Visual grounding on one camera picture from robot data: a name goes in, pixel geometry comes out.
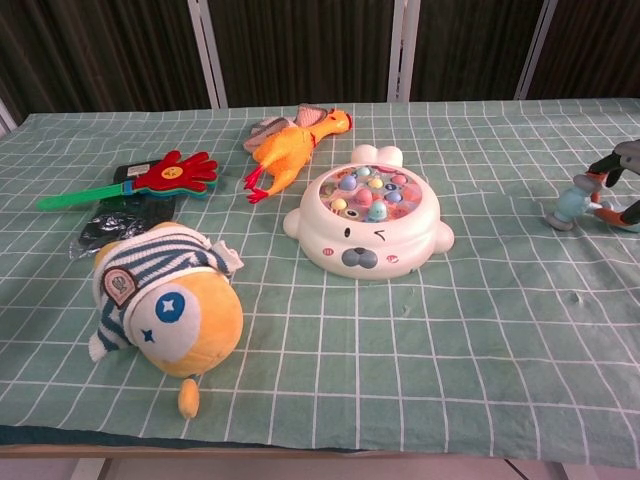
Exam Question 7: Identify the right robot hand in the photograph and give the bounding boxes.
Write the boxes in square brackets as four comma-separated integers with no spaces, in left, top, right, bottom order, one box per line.
[582,140,640,229]

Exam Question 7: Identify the light blue toy hammer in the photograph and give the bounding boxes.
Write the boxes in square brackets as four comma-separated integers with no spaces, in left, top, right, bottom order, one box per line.
[545,173,624,232]

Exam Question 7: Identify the white fishing game toy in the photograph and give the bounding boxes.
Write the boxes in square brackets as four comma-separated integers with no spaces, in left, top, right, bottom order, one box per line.
[282,143,455,280]

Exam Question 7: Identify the red hand clapper toy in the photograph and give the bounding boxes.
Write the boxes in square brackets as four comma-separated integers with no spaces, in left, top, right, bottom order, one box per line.
[36,150,219,211]

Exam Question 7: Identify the dark brown partition panel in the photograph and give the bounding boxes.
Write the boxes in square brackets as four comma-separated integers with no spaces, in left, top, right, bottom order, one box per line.
[529,0,640,100]
[0,0,211,126]
[207,0,399,109]
[409,0,544,101]

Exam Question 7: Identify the green checkered tablecloth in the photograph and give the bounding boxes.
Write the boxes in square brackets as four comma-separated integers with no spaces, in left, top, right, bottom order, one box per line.
[0,97,640,469]

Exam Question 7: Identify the yellow rubber chicken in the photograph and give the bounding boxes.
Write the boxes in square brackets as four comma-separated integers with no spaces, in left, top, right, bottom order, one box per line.
[243,107,354,204]

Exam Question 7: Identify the pink plush toy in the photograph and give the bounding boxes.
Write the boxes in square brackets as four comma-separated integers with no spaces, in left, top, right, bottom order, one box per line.
[243,103,329,154]

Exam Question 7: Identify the yellow plush with striped hat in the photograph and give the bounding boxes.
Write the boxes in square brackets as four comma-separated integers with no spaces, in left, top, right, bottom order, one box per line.
[87,222,245,420]

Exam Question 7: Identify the black gloves in plastic bag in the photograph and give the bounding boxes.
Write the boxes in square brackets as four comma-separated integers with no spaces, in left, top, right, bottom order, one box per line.
[69,160,177,260]

